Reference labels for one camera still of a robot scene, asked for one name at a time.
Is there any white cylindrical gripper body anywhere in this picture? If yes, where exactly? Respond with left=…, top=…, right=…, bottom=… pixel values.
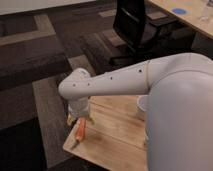
left=68, top=98, right=89, bottom=118

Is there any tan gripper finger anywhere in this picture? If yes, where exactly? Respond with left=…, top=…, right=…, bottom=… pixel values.
left=87, top=116, right=95, bottom=124
left=67, top=114, right=74, bottom=126

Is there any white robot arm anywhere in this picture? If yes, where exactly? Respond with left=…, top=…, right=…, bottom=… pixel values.
left=58, top=53, right=213, bottom=171

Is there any white cup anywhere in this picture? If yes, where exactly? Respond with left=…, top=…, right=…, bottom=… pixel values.
left=137, top=95, right=148, bottom=120

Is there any black office chair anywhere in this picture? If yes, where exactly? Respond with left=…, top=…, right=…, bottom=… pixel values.
left=109, top=0, right=183, bottom=66

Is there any blue round disc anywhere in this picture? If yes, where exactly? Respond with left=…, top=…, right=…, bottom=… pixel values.
left=172, top=8, right=186, bottom=15

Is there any wooden background desk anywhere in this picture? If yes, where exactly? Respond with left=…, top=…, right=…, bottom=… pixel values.
left=148, top=0, right=213, bottom=39

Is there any clear glass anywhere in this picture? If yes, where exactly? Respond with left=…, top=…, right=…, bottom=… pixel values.
left=200, top=0, right=213, bottom=21

